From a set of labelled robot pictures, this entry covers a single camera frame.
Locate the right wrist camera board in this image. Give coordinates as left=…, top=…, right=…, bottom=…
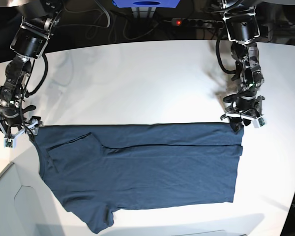
left=3, top=138, right=16, bottom=148

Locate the power strip with red light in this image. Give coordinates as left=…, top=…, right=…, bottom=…
left=171, top=18, right=224, bottom=29

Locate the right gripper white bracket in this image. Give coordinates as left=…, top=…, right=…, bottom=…
left=0, top=112, right=43, bottom=143

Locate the dark blue T-shirt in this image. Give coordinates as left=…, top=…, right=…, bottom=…
left=34, top=123, right=244, bottom=234

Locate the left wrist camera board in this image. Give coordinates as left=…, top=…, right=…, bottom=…
left=252, top=116, right=266, bottom=128

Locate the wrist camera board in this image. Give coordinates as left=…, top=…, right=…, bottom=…
left=252, top=116, right=266, bottom=128
left=3, top=138, right=16, bottom=148

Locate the blue box with oval hole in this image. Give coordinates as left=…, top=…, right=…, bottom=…
left=112, top=0, right=180, bottom=8

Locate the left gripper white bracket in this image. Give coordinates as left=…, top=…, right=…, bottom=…
left=220, top=94, right=265, bottom=134

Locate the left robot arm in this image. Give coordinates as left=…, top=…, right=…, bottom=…
left=213, top=0, right=265, bottom=132

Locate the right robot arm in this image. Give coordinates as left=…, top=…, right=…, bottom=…
left=0, top=0, right=63, bottom=148

